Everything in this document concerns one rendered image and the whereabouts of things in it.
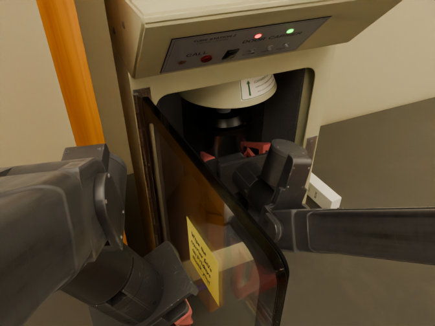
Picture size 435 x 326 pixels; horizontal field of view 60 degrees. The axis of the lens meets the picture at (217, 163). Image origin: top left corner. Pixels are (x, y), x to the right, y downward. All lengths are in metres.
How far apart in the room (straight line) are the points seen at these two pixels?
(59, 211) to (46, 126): 0.81
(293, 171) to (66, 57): 0.33
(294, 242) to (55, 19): 0.38
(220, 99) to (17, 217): 0.45
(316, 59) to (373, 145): 0.68
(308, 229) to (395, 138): 0.85
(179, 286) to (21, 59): 0.69
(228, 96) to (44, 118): 0.54
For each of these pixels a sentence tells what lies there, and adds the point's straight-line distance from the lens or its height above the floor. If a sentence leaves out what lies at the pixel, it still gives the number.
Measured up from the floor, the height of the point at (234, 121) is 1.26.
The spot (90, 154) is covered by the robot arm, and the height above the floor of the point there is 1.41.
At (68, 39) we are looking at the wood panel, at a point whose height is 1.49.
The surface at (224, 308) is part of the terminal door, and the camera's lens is 0.43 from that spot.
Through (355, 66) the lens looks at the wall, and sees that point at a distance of 1.33.
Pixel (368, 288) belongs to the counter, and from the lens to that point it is 0.86.
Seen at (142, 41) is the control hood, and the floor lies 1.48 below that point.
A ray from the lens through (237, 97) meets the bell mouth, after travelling 0.59.
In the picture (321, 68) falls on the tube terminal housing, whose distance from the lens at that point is 0.63.
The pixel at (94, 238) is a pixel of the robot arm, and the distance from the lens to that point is 0.24.
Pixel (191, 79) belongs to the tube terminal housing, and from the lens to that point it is 0.52.
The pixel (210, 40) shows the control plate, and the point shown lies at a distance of 0.42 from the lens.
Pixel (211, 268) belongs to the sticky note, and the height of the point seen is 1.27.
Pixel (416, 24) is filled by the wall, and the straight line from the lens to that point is 1.45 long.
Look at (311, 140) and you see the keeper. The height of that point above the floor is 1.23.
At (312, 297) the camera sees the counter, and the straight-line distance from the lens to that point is 0.82.
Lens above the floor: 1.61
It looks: 38 degrees down
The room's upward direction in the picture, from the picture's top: straight up
